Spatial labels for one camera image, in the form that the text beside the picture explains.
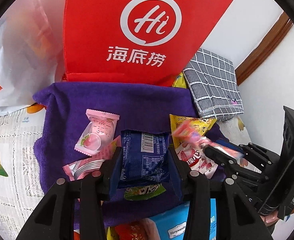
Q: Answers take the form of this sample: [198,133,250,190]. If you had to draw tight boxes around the yellow snack packet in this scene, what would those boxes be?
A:
[169,114,217,140]

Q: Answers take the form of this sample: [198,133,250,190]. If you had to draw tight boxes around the purple towel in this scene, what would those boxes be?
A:
[33,81,227,228]

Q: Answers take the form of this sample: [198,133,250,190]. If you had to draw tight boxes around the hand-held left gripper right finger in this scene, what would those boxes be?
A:
[167,147,273,240]

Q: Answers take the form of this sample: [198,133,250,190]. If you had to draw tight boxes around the person's right hand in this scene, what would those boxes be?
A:
[260,212,280,227]

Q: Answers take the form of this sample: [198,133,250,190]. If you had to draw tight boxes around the small green snack packet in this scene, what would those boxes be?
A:
[124,183,166,201]

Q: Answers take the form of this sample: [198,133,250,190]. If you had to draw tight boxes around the pink peach snack packet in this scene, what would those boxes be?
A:
[74,109,120,155]

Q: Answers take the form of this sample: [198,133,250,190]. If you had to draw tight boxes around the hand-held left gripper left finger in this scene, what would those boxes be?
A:
[16,146,124,240]

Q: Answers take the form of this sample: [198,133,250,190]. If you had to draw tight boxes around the red paper bag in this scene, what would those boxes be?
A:
[62,0,235,88]

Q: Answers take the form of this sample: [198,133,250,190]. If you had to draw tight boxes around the pale pink snack packet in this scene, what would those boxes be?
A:
[62,135,122,182]

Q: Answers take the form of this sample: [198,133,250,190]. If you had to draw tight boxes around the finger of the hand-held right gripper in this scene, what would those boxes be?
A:
[217,139,279,167]
[203,145,269,184]

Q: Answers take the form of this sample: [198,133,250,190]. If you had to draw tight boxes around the white plastic shopping bag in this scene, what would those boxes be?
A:
[0,0,68,119]

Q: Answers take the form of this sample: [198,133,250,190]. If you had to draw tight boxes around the red pink snack packet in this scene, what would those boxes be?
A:
[172,120,245,159]

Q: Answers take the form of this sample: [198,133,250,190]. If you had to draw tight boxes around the small yellow packet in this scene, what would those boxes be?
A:
[172,72,189,88]

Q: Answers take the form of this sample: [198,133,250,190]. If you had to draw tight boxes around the blue tissue box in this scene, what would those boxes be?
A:
[143,199,218,240]

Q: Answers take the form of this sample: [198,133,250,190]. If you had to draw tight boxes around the grey checked cloth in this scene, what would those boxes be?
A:
[182,48,245,118]

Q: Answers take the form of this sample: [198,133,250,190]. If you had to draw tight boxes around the white strawberry snack packet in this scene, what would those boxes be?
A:
[174,145,218,179]

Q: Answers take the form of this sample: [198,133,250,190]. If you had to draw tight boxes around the dark blue snack packet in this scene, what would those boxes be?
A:
[117,129,173,188]

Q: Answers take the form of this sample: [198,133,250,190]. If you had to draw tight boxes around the brown wooden door frame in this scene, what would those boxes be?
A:
[235,11,294,87]

